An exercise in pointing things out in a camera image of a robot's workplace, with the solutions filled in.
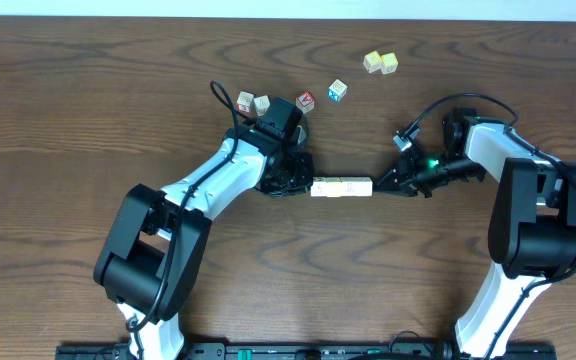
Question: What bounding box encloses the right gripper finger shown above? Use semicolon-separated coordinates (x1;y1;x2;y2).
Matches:
374;162;408;184
373;179;416;197

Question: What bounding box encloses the wooden block with M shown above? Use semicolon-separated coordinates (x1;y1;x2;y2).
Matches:
354;177;373;197

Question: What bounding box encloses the wooden A block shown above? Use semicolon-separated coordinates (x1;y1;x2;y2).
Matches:
310;177;327;197

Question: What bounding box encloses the wooden block with figure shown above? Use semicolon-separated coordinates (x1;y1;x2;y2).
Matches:
340;177;357;197

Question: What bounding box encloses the yellow top block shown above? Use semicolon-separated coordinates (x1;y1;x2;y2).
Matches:
325;177;344;197

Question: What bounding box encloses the yellow block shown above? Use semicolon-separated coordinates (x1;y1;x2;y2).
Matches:
363;51;382;73
325;177;344;197
380;52;399;75

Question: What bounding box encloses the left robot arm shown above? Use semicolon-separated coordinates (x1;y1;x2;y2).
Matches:
93;98;314;359

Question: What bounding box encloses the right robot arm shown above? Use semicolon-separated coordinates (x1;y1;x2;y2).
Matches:
373;108;576;359

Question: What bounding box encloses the red A letter block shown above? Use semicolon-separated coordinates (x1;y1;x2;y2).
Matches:
296;91;315;114

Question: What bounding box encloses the plain wooden block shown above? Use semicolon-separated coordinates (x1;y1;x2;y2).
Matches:
253;95;270;117

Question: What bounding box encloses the red sided block far left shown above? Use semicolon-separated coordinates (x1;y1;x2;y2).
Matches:
236;91;254;113

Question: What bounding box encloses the blue sided letter block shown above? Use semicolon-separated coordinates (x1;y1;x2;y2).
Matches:
328;79;348;102

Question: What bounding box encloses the yellow block far right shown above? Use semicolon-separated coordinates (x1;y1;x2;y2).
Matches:
380;52;399;75

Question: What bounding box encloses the yellow block far left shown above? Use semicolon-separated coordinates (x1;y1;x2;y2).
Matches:
363;51;382;73

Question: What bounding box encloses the right black cable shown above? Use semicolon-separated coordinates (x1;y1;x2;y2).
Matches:
402;92;576;360

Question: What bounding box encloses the black cable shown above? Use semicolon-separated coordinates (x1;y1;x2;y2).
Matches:
125;79;259;334
402;92;576;360

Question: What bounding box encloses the left black cable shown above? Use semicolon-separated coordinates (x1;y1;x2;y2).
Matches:
125;79;259;334

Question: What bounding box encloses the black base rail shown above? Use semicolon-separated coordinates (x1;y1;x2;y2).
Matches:
55;341;558;360

